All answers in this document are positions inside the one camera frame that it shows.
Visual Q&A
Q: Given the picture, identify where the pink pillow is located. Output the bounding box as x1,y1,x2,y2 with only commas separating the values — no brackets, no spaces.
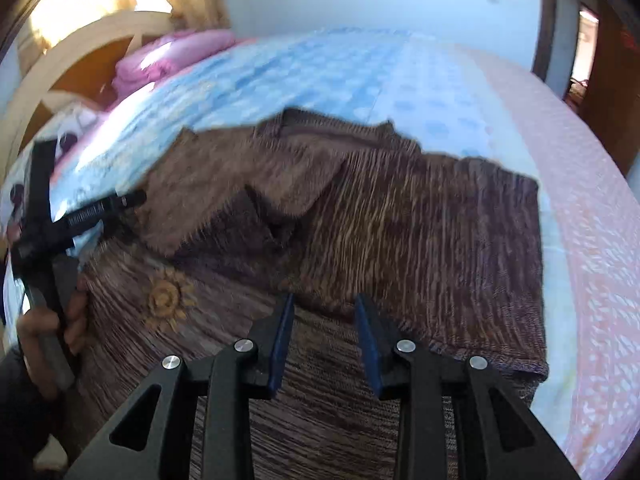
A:
111,29,236,108

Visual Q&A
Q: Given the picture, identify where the person's left hand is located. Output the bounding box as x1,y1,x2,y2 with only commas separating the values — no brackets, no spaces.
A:
19,280,90,398

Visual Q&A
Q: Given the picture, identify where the wooden headboard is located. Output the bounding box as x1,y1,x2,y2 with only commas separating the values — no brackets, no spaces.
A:
2,10,176,171

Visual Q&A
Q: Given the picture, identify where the polka dot bed sheet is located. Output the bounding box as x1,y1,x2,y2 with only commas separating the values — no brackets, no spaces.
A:
0,27,636,480

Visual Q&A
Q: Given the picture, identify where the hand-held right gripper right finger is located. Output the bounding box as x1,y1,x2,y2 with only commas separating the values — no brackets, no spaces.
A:
354,294,583,480

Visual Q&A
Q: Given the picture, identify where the brown wooden door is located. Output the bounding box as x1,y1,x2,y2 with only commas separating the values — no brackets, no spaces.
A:
580,0,640,176

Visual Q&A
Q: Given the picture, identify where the brown knitted sweater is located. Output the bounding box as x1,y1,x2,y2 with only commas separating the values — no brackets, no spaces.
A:
75,106,551,480

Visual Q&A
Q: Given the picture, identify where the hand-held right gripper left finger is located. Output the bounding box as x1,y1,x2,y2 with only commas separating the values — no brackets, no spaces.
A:
65,292,296,480

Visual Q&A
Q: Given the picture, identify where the person's left forearm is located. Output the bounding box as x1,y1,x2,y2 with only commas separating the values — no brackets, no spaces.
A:
0,350,63,461

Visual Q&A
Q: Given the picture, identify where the brown door frame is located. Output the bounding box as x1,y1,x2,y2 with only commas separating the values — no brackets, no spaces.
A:
531,0,558,86

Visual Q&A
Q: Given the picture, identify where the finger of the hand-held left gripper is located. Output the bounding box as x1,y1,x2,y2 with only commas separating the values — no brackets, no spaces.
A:
65,190,147,241
30,140,58,233

